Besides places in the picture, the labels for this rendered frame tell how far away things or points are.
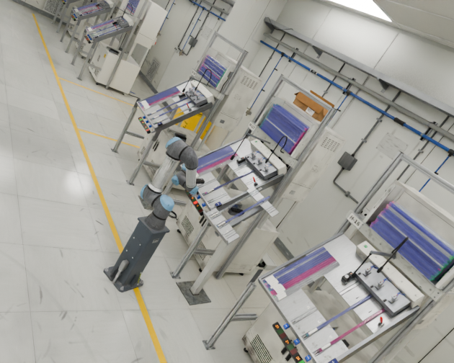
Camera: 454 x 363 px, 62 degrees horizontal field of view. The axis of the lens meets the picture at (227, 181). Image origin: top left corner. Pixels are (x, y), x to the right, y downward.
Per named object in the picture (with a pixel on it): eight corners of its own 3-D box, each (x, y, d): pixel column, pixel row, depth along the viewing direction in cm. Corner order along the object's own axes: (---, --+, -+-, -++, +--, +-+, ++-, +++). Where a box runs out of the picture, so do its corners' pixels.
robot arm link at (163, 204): (161, 220, 266) (170, 205, 261) (148, 209, 269) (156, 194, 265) (171, 217, 277) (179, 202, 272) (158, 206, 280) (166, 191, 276)
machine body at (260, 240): (199, 275, 350) (233, 224, 330) (172, 227, 399) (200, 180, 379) (247, 278, 392) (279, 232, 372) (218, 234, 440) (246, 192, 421)
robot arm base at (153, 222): (153, 232, 266) (159, 221, 263) (140, 218, 273) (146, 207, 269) (167, 229, 279) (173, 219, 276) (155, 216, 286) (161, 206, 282)
